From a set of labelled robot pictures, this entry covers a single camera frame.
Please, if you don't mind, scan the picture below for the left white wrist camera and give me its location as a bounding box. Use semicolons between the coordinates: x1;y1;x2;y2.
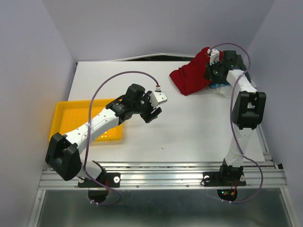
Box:
150;91;168;108

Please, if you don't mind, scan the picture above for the blue floral skirt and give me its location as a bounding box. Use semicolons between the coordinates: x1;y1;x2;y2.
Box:
209;82;230;89

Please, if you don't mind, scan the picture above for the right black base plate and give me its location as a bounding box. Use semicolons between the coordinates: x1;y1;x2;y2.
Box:
201;172;247;202

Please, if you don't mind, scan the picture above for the dark grey dotted skirt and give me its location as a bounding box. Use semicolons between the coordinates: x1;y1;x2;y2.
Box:
236;54;251;83

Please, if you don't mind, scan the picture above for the aluminium mounting rail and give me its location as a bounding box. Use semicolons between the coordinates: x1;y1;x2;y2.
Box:
37;153;288;190

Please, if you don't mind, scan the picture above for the red skirt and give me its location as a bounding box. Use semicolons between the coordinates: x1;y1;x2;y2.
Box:
169;47;214;96

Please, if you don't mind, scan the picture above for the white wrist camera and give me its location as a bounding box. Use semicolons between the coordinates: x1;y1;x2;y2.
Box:
150;91;168;108
207;48;220;65

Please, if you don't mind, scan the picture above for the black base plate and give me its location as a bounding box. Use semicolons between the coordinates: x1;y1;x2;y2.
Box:
77;172;122;206
201;172;247;202

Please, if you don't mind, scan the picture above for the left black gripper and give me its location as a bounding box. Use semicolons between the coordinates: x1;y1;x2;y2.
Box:
132;91;161;123

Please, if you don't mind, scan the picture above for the white paper sheet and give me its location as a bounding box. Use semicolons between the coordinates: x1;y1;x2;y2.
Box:
213;80;257;98

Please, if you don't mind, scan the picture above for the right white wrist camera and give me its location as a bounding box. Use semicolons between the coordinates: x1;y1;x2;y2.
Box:
207;48;220;65

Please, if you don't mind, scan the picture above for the yellow plastic tray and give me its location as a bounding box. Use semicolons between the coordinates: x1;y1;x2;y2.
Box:
49;100;123;142

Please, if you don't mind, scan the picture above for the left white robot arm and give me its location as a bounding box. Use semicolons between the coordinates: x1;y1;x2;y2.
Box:
45;84;168;186

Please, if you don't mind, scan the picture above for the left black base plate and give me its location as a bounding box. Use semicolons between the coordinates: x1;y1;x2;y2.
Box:
77;172;122;206

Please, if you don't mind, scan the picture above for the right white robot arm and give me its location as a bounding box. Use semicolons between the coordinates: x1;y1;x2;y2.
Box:
202;49;267;187

